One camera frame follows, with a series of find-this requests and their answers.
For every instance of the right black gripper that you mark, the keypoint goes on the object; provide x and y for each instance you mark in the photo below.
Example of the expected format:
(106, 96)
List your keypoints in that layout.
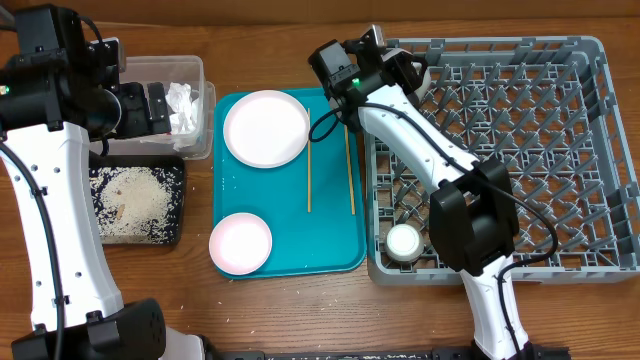
(400, 67)

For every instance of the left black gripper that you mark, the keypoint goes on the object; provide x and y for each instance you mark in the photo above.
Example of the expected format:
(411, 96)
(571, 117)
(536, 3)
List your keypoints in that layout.
(140, 123)

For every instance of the grey bowl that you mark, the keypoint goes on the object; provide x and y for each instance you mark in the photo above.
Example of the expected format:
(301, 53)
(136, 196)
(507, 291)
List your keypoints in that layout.
(410, 72)

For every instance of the white napkin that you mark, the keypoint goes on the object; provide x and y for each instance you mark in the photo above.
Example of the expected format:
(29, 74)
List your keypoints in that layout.
(184, 110)

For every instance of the white rice grains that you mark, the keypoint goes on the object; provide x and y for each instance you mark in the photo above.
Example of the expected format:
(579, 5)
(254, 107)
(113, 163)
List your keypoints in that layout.
(135, 200)

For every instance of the white cup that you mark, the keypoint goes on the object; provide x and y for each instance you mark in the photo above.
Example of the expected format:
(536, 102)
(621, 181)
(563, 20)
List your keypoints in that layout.
(404, 244)

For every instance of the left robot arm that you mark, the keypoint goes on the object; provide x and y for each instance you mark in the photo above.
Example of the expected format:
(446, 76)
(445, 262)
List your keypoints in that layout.
(49, 115)

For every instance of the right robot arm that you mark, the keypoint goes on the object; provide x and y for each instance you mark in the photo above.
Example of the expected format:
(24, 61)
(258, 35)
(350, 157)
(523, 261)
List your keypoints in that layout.
(472, 215)

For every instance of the clear plastic waste bin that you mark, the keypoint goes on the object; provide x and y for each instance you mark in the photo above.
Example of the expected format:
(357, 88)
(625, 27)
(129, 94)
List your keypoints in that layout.
(166, 69)

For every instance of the grey dishwasher rack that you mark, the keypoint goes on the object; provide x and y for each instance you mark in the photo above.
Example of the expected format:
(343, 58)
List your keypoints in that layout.
(546, 107)

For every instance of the black rectangular tray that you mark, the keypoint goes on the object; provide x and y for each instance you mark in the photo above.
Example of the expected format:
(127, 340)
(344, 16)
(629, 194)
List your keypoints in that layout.
(140, 200)

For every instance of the right wooden chopstick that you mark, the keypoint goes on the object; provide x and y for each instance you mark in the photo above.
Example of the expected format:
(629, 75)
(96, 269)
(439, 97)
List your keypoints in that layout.
(349, 170)

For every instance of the large white plate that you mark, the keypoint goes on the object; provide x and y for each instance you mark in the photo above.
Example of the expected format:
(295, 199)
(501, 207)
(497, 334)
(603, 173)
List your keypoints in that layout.
(266, 129)

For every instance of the small pink plate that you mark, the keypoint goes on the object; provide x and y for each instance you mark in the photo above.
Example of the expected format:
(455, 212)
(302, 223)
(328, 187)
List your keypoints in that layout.
(240, 244)

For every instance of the teal serving tray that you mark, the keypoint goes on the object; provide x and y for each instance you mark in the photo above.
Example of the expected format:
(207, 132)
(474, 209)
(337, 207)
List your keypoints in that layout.
(329, 239)

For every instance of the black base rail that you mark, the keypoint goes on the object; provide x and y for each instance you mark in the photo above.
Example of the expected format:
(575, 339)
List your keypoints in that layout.
(534, 352)

